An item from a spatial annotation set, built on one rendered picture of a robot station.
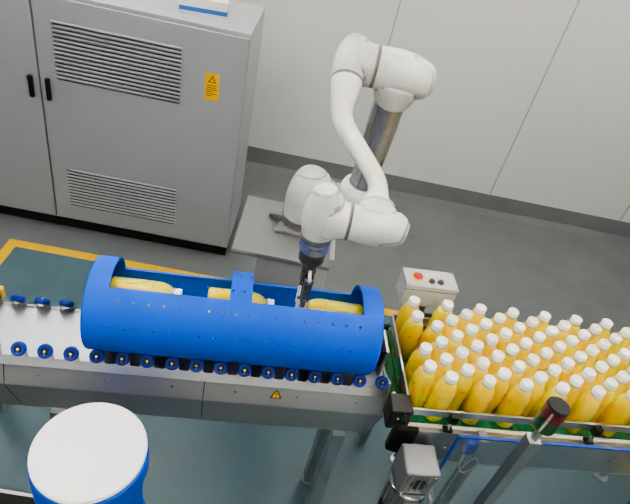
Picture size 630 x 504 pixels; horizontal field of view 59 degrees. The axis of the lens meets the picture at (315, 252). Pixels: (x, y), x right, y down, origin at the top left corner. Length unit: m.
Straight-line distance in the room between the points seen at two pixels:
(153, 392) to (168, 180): 1.77
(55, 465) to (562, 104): 4.04
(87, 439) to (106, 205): 2.25
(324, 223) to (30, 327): 1.03
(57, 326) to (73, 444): 0.52
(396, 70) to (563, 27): 2.73
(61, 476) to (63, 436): 0.11
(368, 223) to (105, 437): 0.87
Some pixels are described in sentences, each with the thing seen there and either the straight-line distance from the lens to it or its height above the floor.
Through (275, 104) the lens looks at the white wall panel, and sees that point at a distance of 4.42.
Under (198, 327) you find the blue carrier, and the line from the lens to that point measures 1.63.
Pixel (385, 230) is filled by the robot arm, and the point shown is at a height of 1.54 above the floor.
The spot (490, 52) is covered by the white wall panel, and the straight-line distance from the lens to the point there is 4.34.
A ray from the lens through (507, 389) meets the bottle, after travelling 1.93.
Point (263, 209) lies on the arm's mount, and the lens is 2.36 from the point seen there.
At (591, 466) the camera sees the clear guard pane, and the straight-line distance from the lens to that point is 2.21.
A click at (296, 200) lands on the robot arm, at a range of 2.15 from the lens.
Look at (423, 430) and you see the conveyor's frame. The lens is 1.90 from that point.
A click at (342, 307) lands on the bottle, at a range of 1.73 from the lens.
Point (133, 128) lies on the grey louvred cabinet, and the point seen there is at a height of 0.81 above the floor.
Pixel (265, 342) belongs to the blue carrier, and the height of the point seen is 1.14.
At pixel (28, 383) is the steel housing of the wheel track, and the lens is 1.95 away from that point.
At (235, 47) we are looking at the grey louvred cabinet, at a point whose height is 1.38.
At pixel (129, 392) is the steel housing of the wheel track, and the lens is 1.89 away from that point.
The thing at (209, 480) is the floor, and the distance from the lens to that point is 2.68.
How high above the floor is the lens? 2.37
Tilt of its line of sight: 38 degrees down
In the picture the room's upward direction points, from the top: 14 degrees clockwise
